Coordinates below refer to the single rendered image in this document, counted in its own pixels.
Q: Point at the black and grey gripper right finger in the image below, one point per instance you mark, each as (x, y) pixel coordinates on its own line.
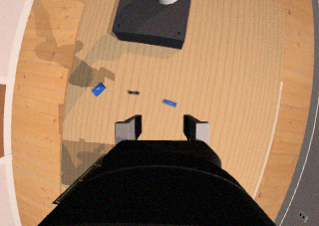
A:
(195, 129)

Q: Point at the brown wooden chest of drawers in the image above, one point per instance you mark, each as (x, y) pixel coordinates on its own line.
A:
(54, 204)

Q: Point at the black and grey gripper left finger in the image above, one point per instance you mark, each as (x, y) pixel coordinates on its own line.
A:
(130, 128)

